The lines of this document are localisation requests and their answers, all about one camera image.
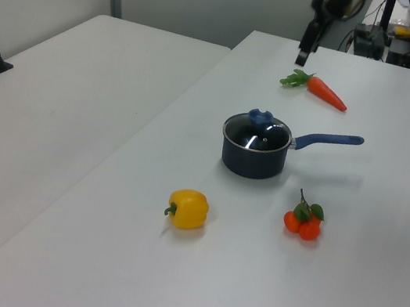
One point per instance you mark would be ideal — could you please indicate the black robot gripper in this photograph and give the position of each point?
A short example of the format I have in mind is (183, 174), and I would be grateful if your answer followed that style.
(336, 3)

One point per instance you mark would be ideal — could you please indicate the glass lid with blue knob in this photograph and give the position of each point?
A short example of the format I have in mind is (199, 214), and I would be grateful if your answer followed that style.
(257, 134)

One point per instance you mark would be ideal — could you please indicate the orange toy carrot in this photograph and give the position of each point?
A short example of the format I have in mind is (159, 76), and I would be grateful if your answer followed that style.
(325, 92)

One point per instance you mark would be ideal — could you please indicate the thin black upright pole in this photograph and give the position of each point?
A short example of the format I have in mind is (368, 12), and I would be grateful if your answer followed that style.
(388, 13)

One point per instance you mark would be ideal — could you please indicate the yellow small object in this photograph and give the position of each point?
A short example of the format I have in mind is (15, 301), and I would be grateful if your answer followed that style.
(405, 32)

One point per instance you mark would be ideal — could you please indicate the dark blue saucepan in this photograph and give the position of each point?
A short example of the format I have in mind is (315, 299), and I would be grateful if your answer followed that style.
(251, 163)

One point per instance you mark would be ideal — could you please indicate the orange toy tangerine bunch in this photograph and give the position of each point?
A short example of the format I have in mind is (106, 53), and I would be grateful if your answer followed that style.
(304, 223)

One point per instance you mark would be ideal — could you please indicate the yellow toy bell pepper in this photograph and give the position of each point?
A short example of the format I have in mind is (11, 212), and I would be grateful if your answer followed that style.
(189, 210)

